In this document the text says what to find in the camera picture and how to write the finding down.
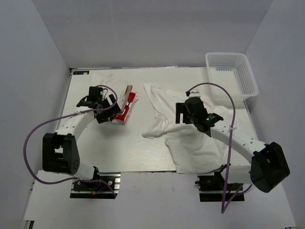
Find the red printed t shirt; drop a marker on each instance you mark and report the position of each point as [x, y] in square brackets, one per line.
[130, 98]

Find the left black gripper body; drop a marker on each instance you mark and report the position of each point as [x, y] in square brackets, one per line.
[110, 109]

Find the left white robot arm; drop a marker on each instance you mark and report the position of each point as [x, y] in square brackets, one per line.
[59, 150]

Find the white plastic basket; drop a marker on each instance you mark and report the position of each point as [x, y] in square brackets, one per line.
[233, 72]

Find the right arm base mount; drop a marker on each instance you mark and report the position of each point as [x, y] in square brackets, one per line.
[211, 187]

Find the white t shirt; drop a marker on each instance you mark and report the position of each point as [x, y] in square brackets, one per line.
[192, 152]
[119, 86]

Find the blue label sticker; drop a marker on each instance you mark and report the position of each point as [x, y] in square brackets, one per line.
[81, 72]

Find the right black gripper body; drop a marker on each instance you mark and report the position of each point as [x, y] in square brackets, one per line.
[180, 112]

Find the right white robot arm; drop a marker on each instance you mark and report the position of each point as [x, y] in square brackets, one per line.
[267, 164]

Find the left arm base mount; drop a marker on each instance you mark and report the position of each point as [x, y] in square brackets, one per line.
[97, 190]

